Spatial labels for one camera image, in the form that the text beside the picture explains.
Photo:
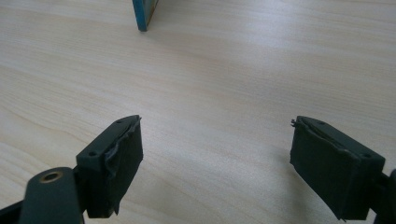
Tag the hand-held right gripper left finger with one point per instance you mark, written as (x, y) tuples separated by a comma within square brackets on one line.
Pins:
[(113, 165)]

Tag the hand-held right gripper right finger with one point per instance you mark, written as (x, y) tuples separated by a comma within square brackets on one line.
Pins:
[(333, 168)]

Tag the blue picture book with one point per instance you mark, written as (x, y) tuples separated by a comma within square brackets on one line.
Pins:
[(142, 14)]

